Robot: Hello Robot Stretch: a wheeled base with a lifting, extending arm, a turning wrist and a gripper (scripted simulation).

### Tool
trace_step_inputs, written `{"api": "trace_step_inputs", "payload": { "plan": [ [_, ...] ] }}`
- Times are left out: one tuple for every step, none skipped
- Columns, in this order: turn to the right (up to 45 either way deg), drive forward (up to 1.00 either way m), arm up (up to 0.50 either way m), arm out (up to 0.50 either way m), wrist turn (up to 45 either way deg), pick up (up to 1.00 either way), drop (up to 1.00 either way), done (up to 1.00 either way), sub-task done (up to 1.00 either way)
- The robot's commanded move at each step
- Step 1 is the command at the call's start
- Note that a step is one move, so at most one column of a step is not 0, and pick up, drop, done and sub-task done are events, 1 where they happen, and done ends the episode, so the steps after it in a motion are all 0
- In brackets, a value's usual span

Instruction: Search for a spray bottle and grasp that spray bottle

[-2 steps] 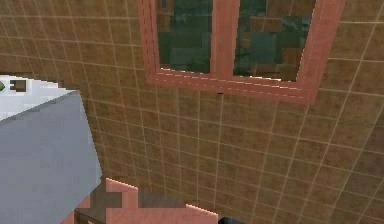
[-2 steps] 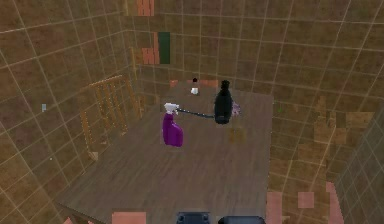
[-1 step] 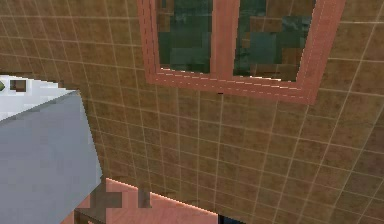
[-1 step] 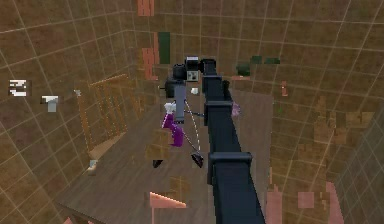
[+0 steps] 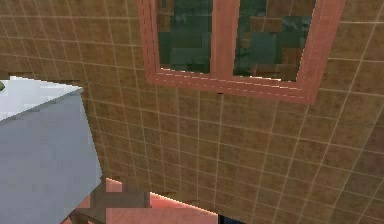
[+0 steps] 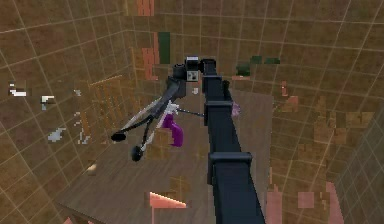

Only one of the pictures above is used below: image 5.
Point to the pink framed window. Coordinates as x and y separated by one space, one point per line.
225 40

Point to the grey white cabinet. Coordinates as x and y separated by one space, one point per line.
43 153

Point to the small green object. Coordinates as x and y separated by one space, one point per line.
1 86

